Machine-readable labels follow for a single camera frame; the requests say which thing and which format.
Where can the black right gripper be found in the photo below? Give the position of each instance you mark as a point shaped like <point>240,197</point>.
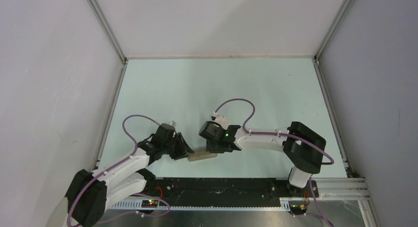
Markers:
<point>209,148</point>

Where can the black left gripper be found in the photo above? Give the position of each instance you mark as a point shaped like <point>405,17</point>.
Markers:
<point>182,145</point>

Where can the beige remote control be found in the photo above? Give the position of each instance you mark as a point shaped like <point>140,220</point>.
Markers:
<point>201,154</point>

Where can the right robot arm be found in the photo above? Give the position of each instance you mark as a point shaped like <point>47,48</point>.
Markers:
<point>304,147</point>

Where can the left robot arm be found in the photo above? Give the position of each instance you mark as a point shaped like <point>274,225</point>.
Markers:
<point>91,193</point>

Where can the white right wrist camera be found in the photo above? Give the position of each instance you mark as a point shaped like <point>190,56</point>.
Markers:
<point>220,119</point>

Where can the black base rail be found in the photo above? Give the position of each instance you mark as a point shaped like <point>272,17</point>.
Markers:
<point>226,192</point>

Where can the left aluminium frame post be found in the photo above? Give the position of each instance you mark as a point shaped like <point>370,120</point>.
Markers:
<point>98,12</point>

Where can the aluminium frame post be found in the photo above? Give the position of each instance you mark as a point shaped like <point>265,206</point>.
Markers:
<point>335,24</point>
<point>98,12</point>

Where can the right aluminium frame post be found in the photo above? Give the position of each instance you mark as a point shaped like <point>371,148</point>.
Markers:
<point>335,24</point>

